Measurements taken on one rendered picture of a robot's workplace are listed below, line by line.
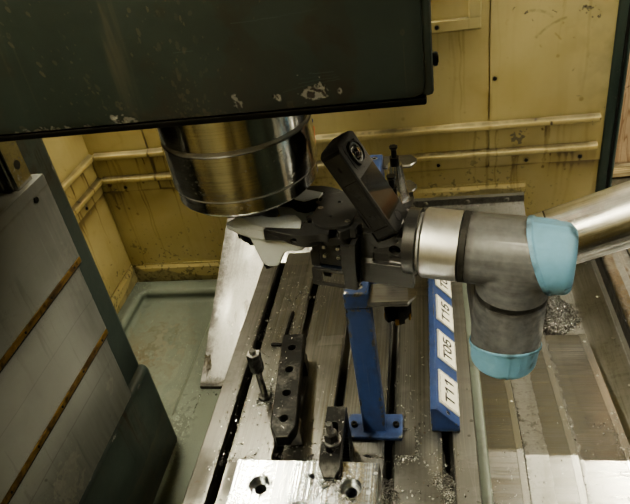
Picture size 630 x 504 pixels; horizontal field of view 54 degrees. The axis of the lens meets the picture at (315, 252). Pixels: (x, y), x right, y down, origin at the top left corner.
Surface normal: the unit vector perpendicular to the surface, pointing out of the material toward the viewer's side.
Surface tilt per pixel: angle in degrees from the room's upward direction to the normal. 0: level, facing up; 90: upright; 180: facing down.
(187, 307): 0
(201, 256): 90
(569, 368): 8
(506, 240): 36
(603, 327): 17
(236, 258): 24
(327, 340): 0
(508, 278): 89
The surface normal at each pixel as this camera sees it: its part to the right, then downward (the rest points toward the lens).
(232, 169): 0.02, 0.56
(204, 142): -0.24, 0.58
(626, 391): -0.43, -0.77
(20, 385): 0.98, -0.05
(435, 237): -0.29, -0.18
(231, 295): -0.16, -0.47
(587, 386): -0.12, -0.89
